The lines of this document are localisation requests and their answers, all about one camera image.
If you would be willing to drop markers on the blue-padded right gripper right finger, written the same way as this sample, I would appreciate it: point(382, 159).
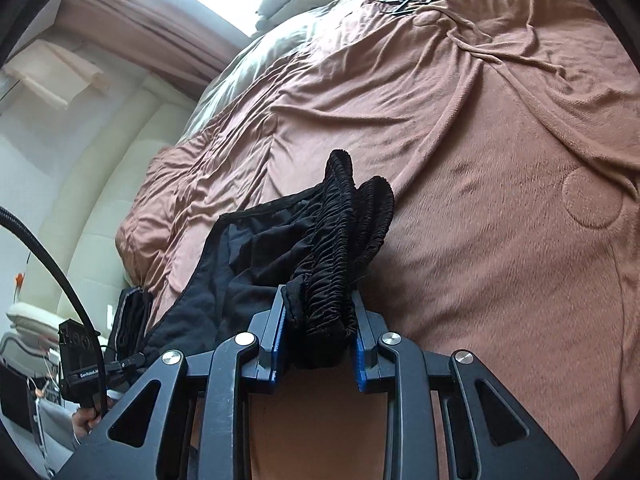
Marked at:
point(366, 363)

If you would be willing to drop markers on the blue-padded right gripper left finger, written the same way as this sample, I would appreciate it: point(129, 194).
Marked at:
point(265, 370)

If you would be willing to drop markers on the black shorts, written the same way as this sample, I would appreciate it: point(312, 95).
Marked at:
point(309, 249)

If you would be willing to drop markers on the person's left hand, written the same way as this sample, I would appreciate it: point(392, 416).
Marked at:
point(84, 420)

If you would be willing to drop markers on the cream padded headboard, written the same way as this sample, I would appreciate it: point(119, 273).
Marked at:
point(98, 193)

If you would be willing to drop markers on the beige blanket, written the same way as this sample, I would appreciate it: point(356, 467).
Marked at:
point(293, 26)

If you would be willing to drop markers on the orange-brown bed sheet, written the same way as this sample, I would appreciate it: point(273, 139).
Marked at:
point(509, 133)

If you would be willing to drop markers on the left pink curtain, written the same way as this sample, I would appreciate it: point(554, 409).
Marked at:
point(181, 41)

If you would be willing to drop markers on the beige cloth hanging on wall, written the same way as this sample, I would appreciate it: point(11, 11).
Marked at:
point(56, 75)

